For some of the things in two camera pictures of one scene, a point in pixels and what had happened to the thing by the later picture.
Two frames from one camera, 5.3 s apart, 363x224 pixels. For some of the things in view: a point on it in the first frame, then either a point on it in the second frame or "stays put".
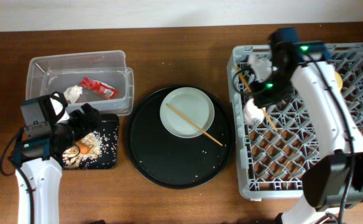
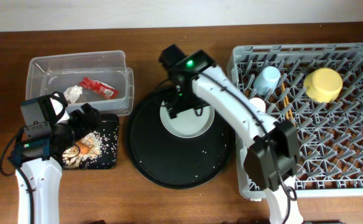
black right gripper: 260,99 to 176,104
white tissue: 73,93 stays put
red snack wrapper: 99,88 stays put
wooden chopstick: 195,125 to 288,114
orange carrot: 83,149 stays put
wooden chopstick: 263,108 to 287,101
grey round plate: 193,103 stays put
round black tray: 172,161 stays put
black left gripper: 92,116 stays put
